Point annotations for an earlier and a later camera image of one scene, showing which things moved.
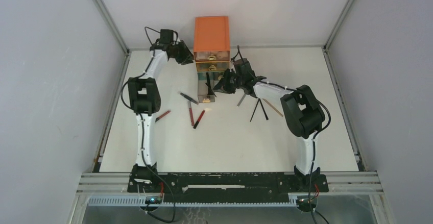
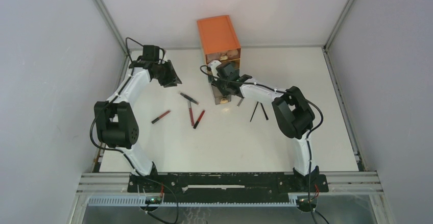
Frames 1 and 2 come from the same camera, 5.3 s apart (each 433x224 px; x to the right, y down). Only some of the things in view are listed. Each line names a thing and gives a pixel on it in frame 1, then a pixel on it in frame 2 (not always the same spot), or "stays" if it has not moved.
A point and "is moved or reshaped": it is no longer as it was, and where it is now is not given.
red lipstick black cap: x=198 y=119 stays
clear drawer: x=202 y=88 -> x=219 y=99
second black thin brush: x=266 y=117 stays
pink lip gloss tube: x=191 y=116 stays
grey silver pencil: x=241 y=100 stays
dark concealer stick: x=189 y=98 stays
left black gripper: x=187 y=57 -> x=172 y=79
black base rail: x=226 y=185 stays
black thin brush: x=255 y=109 stays
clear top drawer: x=212 y=55 is moved or reshaped
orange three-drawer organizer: x=212 y=51 is moved or reshaped
